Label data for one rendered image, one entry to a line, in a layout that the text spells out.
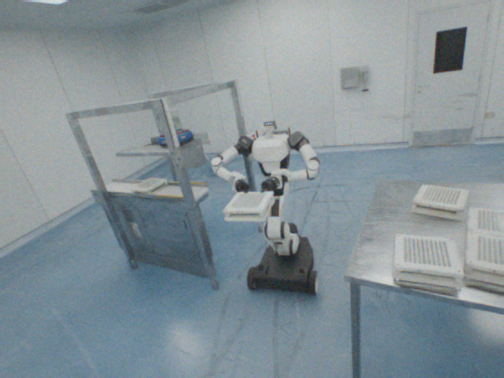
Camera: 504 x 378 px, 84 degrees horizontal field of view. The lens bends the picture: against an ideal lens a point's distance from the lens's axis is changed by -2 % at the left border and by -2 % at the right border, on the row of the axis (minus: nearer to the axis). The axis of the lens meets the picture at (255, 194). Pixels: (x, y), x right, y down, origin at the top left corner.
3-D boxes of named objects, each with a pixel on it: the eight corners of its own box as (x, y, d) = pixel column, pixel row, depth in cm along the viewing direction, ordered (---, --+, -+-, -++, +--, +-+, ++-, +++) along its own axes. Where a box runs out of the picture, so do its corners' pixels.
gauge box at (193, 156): (206, 163, 245) (201, 140, 236) (199, 167, 236) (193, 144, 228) (187, 163, 255) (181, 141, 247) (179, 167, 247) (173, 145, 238)
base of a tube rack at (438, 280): (452, 250, 129) (453, 247, 128) (462, 288, 109) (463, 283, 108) (393, 245, 140) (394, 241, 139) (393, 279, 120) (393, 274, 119)
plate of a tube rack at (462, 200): (469, 193, 162) (470, 189, 161) (463, 212, 146) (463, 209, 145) (422, 186, 177) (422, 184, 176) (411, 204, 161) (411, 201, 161)
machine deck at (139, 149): (201, 141, 237) (200, 137, 235) (170, 157, 207) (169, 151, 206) (149, 144, 266) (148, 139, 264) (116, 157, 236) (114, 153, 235)
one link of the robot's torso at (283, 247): (276, 242, 267) (263, 218, 229) (298, 243, 260) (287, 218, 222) (274, 258, 259) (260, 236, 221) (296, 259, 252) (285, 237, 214)
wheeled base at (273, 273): (270, 247, 302) (265, 220, 288) (319, 248, 285) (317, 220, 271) (252, 291, 248) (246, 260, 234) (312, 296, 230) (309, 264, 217)
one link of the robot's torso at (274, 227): (267, 239, 234) (270, 185, 246) (288, 240, 228) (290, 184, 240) (262, 237, 220) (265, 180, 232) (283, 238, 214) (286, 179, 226)
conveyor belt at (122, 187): (209, 193, 252) (208, 187, 250) (192, 206, 233) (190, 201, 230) (112, 186, 316) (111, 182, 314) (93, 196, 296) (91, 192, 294)
